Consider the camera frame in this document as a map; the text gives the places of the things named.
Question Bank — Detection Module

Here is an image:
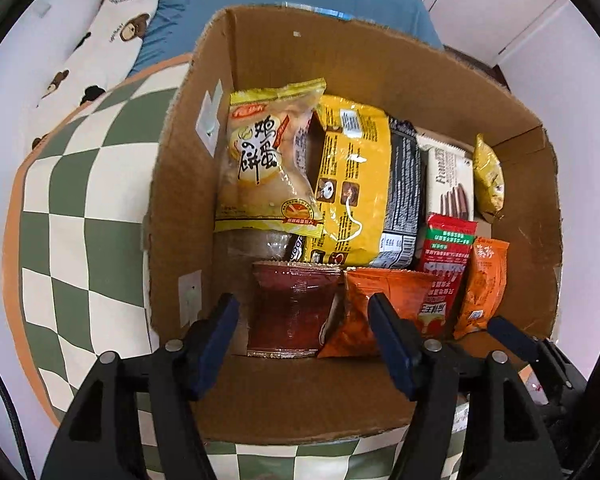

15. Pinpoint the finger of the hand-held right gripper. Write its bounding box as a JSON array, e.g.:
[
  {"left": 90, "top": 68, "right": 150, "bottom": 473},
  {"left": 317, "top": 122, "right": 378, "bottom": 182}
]
[{"left": 486, "top": 315, "right": 583, "bottom": 386}]

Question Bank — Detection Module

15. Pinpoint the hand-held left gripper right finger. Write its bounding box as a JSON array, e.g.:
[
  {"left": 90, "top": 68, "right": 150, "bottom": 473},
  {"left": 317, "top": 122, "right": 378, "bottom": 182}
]
[{"left": 368, "top": 291, "right": 564, "bottom": 480}]

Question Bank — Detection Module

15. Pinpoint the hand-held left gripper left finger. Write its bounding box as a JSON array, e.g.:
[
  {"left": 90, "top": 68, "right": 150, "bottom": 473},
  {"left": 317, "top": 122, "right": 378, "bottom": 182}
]
[{"left": 39, "top": 291, "right": 241, "bottom": 480}]

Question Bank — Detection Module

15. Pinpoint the large orange snack packet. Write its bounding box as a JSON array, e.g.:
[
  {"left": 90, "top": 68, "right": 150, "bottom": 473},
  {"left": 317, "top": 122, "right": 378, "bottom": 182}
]
[{"left": 317, "top": 267, "right": 463, "bottom": 360}]

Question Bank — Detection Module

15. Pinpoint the small orange snack packet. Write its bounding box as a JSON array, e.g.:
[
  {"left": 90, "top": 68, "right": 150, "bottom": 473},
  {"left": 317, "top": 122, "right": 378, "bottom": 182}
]
[{"left": 452, "top": 236, "right": 511, "bottom": 340}]

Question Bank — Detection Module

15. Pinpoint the dark red snack packet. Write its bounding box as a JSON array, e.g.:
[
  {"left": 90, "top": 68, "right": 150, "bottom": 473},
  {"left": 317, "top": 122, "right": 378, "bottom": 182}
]
[{"left": 246, "top": 260, "right": 342, "bottom": 359}]

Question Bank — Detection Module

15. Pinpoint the long red snack packet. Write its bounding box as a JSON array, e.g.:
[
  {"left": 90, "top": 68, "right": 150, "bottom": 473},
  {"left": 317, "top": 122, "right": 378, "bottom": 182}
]
[{"left": 415, "top": 212, "right": 479, "bottom": 292}]

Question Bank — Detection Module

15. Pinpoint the yellow panda snack packet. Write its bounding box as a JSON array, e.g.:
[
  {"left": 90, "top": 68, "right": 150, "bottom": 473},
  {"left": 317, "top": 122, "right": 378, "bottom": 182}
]
[{"left": 472, "top": 133, "right": 505, "bottom": 217}]

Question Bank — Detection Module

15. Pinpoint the white chocolate wafer packet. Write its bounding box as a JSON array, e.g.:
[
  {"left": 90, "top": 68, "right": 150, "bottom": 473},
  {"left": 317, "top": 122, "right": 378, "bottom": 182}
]
[{"left": 416, "top": 132, "right": 477, "bottom": 223}]

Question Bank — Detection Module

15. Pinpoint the yellow and black snack packet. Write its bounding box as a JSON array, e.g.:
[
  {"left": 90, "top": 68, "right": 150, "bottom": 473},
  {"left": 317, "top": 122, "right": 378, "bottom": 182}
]
[{"left": 302, "top": 94, "right": 426, "bottom": 270}]

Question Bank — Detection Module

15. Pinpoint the pale yellow egg cake packet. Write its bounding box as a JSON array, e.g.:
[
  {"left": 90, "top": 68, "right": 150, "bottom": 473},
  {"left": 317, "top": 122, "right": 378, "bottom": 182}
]
[{"left": 214, "top": 77, "right": 327, "bottom": 261}]

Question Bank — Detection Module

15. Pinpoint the cardboard box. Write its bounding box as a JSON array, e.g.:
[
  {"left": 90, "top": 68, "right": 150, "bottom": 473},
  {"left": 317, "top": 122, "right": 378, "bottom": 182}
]
[{"left": 142, "top": 5, "right": 565, "bottom": 447}]

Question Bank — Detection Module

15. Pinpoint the green white checkered mat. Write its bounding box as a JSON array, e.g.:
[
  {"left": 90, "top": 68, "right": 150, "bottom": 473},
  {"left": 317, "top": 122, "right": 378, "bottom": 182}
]
[{"left": 2, "top": 52, "right": 468, "bottom": 480}]

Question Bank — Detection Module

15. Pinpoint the white door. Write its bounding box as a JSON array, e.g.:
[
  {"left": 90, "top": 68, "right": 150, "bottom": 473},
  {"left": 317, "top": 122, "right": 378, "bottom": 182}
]
[{"left": 425, "top": 0, "right": 567, "bottom": 67}]

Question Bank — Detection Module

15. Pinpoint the white bear print pillow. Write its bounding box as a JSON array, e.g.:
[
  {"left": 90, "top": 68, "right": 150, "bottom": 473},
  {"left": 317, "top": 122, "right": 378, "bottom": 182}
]
[{"left": 30, "top": 0, "right": 163, "bottom": 151}]

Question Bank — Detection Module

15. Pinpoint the black cable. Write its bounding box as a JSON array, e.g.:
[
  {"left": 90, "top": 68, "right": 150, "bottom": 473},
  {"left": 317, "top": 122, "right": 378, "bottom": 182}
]
[{"left": 0, "top": 340, "right": 36, "bottom": 480}]

